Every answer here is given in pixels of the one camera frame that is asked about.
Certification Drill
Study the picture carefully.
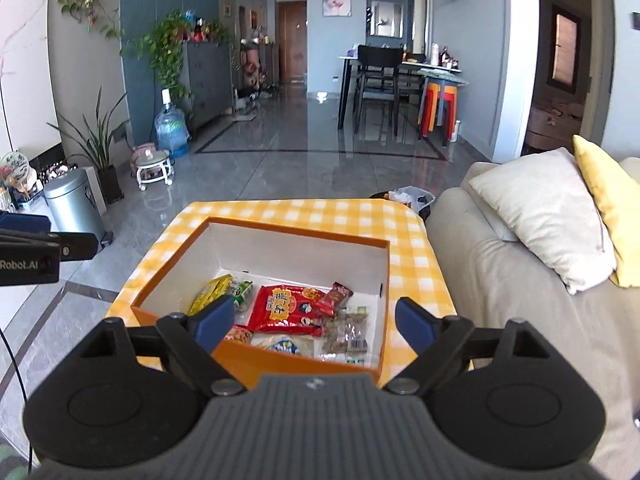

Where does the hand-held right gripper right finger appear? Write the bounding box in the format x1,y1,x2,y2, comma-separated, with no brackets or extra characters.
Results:
385,297,553,395

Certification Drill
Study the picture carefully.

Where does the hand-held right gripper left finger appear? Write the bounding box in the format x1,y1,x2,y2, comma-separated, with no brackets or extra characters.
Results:
80,296,246,396

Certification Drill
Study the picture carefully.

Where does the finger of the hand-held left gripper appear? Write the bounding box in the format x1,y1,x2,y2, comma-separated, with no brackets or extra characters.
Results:
0,230,99,262
0,212,52,233

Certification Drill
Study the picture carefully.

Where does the red stick snack packet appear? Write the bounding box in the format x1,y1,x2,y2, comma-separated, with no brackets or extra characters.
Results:
223,325,254,346

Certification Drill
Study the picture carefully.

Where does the yellow snack packet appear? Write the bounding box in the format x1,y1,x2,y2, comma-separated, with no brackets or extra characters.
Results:
187,274,234,317

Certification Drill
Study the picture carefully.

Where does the green sausage stick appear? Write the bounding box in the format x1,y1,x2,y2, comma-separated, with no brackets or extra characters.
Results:
227,280,255,311

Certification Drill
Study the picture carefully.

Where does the clear packet of brown snacks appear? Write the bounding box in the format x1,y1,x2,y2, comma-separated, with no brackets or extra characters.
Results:
322,307,371,354

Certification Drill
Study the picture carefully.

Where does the red cartoon snack bag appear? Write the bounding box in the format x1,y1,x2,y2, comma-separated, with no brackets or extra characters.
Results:
247,285,326,339

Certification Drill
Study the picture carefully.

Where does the white rice cracker packet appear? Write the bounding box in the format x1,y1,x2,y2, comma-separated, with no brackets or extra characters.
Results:
250,334,315,359

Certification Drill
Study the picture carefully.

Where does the red chocolate wafer bar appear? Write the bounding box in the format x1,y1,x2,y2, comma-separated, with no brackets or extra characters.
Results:
315,282,354,317

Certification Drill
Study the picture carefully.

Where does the orange cardboard box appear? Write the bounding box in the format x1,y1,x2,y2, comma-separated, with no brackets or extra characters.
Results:
131,216,391,389

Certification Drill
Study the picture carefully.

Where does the silver pedal trash can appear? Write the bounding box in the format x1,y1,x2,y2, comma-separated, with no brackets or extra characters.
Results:
42,167,114,252

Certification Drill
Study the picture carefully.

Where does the round paper fan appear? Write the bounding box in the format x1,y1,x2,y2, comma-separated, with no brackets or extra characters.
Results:
0,152,32,186

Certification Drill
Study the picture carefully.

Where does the yellow checkered tablecloth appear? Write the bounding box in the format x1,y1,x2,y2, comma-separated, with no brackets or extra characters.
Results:
112,199,457,392

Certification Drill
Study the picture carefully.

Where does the long-leaf plant in black pot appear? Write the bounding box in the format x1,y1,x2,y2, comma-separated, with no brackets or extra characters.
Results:
47,87,131,205

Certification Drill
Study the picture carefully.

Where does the small white wheeled stool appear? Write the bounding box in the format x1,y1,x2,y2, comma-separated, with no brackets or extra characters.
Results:
131,144,176,192

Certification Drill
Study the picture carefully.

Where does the beige sofa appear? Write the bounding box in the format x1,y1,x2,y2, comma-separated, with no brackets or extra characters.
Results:
425,147,640,467

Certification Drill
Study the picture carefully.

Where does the black waste bin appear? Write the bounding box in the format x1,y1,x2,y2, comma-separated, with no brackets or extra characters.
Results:
370,186,436,221

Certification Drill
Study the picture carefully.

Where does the blue water jug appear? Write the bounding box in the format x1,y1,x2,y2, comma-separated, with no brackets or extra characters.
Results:
154,89,191,159

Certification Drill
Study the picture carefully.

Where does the white pillow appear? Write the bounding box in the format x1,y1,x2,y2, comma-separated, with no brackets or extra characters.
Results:
468,147,619,296

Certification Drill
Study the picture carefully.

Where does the dark grey cabinet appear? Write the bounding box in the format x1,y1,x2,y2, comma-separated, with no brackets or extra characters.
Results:
180,40,237,134

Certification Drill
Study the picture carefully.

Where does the trailing green pothos plant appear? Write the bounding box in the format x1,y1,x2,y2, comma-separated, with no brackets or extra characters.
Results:
125,10,197,107

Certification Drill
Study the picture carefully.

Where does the stack of red orange stools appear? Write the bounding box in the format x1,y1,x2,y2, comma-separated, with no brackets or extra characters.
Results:
417,80,461,149

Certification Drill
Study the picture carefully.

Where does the small hanging vine plant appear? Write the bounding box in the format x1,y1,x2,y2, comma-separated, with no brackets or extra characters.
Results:
57,0,124,42

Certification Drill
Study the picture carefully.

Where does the yellow pillow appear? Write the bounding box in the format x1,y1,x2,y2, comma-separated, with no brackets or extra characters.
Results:
572,134,640,289

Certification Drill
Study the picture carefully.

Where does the black dining chair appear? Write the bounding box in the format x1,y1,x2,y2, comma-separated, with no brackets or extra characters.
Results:
352,45,404,137

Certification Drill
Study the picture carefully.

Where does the dining table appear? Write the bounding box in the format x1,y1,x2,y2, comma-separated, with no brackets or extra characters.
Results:
337,54,471,132

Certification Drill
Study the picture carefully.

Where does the brown wooden door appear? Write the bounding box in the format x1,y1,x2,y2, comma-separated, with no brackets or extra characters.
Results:
277,1,308,85

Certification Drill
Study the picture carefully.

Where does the black cable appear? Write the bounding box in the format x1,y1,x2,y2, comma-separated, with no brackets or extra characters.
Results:
0,329,37,467

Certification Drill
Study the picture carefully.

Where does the wall mirror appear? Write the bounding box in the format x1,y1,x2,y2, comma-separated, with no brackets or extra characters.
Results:
370,1,405,39

